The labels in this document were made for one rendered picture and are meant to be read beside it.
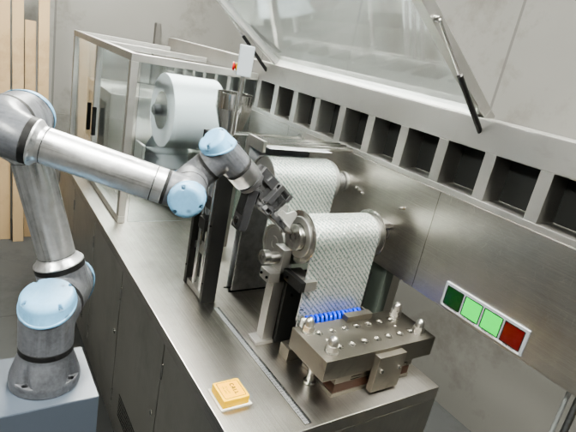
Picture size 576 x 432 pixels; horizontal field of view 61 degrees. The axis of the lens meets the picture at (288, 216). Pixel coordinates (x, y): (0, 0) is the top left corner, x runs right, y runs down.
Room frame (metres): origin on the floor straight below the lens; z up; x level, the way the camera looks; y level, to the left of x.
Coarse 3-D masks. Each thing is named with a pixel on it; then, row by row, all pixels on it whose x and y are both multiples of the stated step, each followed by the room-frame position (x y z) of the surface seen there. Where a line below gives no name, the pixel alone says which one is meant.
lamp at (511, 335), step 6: (510, 324) 1.06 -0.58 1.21; (504, 330) 1.07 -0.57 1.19; (510, 330) 1.06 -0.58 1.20; (516, 330) 1.05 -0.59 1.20; (504, 336) 1.07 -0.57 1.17; (510, 336) 1.06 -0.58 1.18; (516, 336) 1.04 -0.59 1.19; (522, 336) 1.03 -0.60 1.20; (510, 342) 1.05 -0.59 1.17; (516, 342) 1.04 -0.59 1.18; (516, 348) 1.04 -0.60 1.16
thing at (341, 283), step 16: (368, 256) 1.33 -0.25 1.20; (320, 272) 1.23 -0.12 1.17; (336, 272) 1.27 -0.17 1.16; (352, 272) 1.30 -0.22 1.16; (368, 272) 1.34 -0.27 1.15; (320, 288) 1.24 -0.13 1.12; (336, 288) 1.27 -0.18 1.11; (352, 288) 1.31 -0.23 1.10; (304, 304) 1.21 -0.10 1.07; (320, 304) 1.25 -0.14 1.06; (336, 304) 1.28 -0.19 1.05; (352, 304) 1.32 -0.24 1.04
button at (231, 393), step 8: (216, 384) 1.00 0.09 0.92; (224, 384) 1.00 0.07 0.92; (232, 384) 1.01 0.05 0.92; (240, 384) 1.01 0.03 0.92; (216, 392) 0.98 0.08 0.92; (224, 392) 0.97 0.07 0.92; (232, 392) 0.98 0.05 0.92; (240, 392) 0.99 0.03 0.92; (224, 400) 0.94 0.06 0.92; (232, 400) 0.95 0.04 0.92; (240, 400) 0.97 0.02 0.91; (248, 400) 0.98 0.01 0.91; (224, 408) 0.94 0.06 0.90
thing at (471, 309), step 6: (468, 300) 1.16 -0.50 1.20; (468, 306) 1.16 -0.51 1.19; (474, 306) 1.15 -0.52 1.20; (480, 306) 1.13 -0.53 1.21; (462, 312) 1.17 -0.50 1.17; (468, 312) 1.15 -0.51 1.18; (474, 312) 1.14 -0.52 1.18; (480, 312) 1.13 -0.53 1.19; (468, 318) 1.15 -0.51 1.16; (474, 318) 1.14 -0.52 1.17
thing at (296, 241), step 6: (294, 228) 1.24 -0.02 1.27; (300, 228) 1.23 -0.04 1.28; (288, 234) 1.26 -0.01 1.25; (294, 234) 1.24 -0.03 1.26; (300, 234) 1.22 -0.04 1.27; (288, 240) 1.26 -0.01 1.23; (294, 240) 1.24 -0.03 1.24; (300, 240) 1.21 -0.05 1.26; (288, 246) 1.25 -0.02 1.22; (294, 246) 1.23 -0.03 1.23; (300, 246) 1.22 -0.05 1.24
